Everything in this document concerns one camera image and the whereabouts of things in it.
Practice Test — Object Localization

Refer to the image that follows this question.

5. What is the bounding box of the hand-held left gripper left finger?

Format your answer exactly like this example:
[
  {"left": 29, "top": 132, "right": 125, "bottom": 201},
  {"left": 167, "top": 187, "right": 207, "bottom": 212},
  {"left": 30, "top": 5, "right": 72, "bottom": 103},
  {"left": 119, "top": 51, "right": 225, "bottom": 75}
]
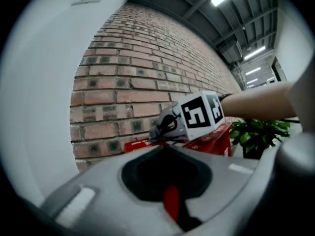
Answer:
[{"left": 40, "top": 145, "right": 184, "bottom": 236}]

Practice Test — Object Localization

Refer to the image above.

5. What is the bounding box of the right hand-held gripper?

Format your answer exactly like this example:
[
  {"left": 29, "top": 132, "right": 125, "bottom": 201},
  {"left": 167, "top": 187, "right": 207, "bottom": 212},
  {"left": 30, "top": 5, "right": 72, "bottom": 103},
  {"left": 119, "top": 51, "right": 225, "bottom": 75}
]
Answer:
[{"left": 149, "top": 89, "right": 225, "bottom": 142}]

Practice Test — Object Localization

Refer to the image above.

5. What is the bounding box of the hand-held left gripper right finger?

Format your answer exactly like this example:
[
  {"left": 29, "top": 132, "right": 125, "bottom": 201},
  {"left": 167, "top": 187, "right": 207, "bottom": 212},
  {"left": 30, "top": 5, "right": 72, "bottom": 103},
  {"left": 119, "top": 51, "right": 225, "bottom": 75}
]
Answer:
[{"left": 165, "top": 145, "right": 259, "bottom": 231}]

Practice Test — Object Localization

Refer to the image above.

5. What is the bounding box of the grey cleaning cloth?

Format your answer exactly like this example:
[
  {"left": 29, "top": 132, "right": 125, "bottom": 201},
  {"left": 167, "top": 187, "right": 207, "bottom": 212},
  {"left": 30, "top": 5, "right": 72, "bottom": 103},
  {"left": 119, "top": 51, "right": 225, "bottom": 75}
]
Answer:
[{"left": 148, "top": 124, "right": 164, "bottom": 143}]

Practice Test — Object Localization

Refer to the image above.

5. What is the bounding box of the red fire extinguisher cabinet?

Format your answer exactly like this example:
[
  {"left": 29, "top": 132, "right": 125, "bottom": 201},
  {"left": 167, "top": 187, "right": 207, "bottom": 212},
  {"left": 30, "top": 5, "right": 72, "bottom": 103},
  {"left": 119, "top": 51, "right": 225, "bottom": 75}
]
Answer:
[{"left": 124, "top": 121, "right": 233, "bottom": 223}]

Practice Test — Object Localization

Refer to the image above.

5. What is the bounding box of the person's right forearm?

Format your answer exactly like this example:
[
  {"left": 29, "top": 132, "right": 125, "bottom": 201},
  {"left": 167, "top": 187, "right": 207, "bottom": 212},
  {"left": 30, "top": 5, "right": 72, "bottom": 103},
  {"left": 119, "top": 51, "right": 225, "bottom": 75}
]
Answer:
[{"left": 220, "top": 81, "right": 299, "bottom": 121}]

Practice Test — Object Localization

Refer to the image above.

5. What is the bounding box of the green potted plant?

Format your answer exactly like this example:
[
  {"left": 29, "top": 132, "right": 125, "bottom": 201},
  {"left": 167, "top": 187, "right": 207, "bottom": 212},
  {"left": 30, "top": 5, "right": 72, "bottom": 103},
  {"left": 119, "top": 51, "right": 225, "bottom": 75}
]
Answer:
[{"left": 230, "top": 118, "right": 291, "bottom": 160}]

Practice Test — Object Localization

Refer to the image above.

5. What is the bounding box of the grey ventilation duct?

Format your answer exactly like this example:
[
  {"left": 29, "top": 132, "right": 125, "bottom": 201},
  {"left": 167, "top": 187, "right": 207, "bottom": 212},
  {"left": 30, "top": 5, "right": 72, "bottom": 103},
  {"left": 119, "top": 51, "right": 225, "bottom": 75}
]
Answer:
[{"left": 218, "top": 40, "right": 243, "bottom": 64}]

